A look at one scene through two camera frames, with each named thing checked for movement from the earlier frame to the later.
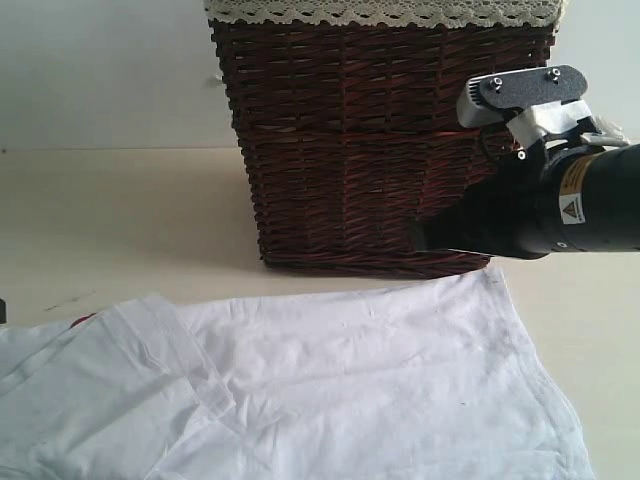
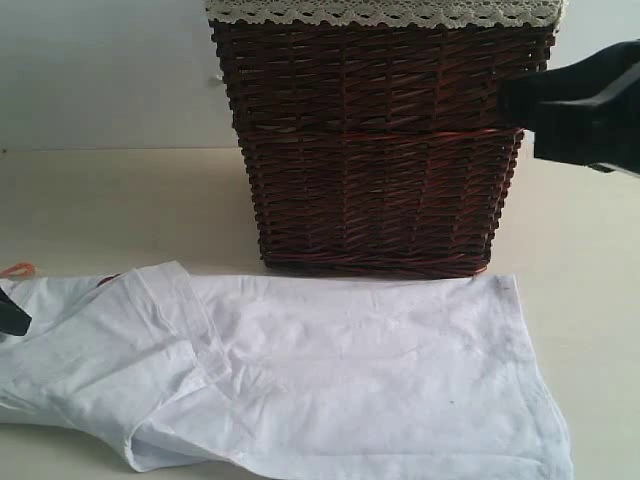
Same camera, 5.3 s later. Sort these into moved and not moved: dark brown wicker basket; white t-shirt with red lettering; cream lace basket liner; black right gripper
Moved: white t-shirt with red lettering; black right gripper
Not moved: dark brown wicker basket; cream lace basket liner
